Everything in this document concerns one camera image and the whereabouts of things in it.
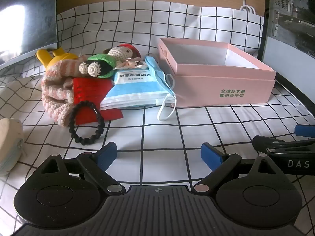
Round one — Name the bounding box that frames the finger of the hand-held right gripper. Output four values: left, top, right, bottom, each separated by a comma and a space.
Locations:
253, 135, 315, 156
295, 125, 315, 138

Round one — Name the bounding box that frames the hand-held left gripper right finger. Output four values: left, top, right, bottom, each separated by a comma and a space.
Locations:
194, 143, 280, 192

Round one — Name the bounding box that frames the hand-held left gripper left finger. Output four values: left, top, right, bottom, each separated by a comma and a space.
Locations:
37, 142, 126, 194

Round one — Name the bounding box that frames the pink cardboard box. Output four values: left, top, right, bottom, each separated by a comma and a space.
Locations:
157, 38, 276, 108

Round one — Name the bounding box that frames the blue white wet wipes pack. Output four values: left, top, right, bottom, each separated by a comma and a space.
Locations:
100, 66, 170, 110

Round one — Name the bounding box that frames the crocheted doll green hat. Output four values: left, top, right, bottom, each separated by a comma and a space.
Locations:
79, 44, 141, 79

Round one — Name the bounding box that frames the yellow bunny-eared plush hat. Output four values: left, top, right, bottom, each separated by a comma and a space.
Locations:
36, 47, 79, 68

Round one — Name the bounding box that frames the white black checked tablecloth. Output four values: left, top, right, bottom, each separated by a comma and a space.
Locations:
0, 0, 315, 236

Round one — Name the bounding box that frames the red fabric pouch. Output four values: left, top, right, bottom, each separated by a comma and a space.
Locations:
72, 77, 123, 125

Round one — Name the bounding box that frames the pink ribbon bow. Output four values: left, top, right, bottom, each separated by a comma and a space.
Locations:
116, 58, 148, 70

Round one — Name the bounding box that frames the blue face mask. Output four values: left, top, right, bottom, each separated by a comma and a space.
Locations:
145, 55, 178, 121

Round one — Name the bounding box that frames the beige round pouch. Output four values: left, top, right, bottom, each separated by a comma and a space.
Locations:
0, 118, 25, 176

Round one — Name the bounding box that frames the computer tower case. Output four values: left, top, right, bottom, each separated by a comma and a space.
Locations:
261, 0, 315, 62

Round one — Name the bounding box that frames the black hair tie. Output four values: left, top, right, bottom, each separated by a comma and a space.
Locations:
68, 102, 105, 145

